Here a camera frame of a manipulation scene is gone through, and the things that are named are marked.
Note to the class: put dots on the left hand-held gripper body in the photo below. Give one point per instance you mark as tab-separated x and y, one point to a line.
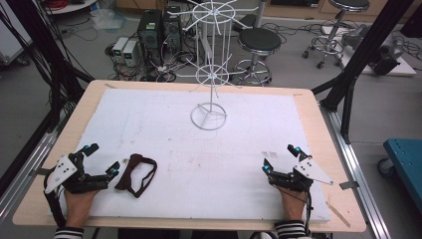
63	171

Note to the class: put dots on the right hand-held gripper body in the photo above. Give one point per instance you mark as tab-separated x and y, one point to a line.
308	171

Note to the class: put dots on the dark brown hair band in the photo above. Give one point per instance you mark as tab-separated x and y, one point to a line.
131	176

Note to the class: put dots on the person's right hand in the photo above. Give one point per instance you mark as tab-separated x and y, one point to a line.
292	204

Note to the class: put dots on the person's left hand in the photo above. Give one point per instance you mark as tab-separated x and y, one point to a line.
79	205

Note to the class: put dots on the grey tape strip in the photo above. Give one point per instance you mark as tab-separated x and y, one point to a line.
348	185
40	171

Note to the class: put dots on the thin wooden stick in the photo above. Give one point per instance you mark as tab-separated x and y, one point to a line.
337	214

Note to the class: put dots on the person's right striped sleeve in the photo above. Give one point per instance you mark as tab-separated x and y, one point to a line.
292	229

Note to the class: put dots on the person's striped sleeve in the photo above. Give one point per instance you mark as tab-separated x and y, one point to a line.
292	229
69	233

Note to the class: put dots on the white foam mat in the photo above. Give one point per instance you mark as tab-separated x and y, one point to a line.
205	159

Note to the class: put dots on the person's left striped sleeve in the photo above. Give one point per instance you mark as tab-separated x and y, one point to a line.
69	233

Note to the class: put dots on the blue wheeled cart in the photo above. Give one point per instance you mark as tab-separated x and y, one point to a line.
406	166

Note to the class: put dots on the grey power supply unit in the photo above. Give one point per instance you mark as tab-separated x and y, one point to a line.
130	53
119	46

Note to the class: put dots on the black round stool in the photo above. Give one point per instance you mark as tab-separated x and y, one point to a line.
259	41

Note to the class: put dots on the chrome swivel stool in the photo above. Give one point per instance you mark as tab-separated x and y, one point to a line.
335	33

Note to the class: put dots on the large black computer tower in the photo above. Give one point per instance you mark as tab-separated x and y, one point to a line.
150	36

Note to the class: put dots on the white platform with equipment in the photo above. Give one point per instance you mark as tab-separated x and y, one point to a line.
381	53

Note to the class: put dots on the clear plastic bag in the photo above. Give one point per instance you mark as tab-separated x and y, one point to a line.
106	18

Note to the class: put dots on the round white table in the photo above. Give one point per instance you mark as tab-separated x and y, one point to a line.
68	6

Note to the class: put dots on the small black computer tower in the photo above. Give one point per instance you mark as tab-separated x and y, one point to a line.
172	28

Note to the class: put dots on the aluminium rail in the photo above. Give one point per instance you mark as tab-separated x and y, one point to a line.
25	172
356	172

